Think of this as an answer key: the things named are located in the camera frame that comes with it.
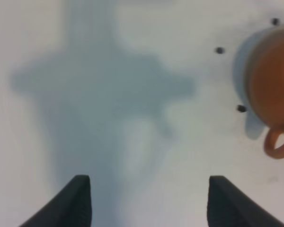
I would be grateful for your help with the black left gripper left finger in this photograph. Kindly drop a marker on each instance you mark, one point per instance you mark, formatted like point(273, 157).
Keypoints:
point(71, 207)

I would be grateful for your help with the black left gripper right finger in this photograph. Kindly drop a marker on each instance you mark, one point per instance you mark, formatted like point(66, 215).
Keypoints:
point(228, 206)

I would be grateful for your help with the brown clay teapot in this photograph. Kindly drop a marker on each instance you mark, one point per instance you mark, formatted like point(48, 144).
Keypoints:
point(264, 88)

